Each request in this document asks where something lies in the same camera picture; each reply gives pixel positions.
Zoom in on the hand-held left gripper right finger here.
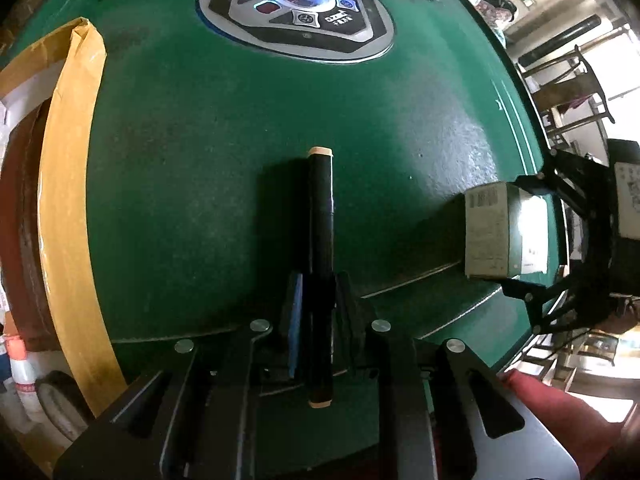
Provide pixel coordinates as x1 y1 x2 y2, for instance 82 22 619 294
334 271 581 480

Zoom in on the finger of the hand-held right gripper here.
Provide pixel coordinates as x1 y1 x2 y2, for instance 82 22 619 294
500 274 610 336
515 147 612 222

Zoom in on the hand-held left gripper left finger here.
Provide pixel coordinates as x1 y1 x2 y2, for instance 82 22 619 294
52 272 306 480

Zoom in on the green white box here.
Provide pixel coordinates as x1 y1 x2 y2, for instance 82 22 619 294
464 183 551 281

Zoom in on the black stick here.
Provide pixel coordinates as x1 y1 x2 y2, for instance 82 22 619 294
302 146 335 408

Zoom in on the black tape roll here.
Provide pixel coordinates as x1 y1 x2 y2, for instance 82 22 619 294
34 370 96 443

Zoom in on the yellow cardboard box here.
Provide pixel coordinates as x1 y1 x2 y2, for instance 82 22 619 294
0 17 128 466

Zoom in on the white bottle with red cap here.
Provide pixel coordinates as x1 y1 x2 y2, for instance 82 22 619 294
2 335 38 411

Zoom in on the red pouch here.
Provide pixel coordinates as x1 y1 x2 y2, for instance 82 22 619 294
0 97 63 353

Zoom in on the person's red clothing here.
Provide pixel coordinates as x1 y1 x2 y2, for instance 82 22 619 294
500 367 640 480

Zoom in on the wooden chair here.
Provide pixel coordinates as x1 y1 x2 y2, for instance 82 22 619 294
517 45 616 126

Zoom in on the black tube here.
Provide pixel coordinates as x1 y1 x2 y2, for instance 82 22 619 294
517 15 601 68

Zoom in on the patterned bag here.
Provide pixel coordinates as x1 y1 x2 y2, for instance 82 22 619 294
472 0 516 26

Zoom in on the round table control panel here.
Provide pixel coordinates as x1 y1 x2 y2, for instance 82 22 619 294
197 0 396 63

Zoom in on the wooden cabinet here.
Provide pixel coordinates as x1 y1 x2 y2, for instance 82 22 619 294
0 0 76 61

